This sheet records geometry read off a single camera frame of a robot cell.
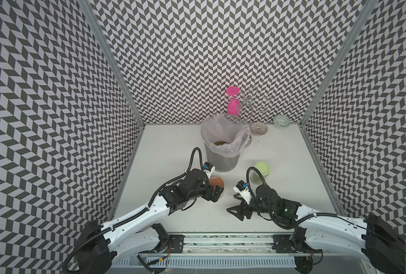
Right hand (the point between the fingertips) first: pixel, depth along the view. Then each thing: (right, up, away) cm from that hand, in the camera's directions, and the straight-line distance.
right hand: (232, 206), depth 76 cm
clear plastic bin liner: (0, +33, +17) cm, 37 cm away
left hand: (-8, +8, +1) cm, 12 cm away
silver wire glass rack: (+7, +44, +6) cm, 45 cm away
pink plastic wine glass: (+3, +49, +20) cm, 53 cm away
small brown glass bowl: (+22, +37, +36) cm, 56 cm away
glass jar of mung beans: (-8, +9, +3) cm, 13 cm away
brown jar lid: (-8, +11, +5) cm, 15 cm away
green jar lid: (+17, +16, +9) cm, 25 cm away
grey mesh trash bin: (-3, +18, +12) cm, 22 cm away
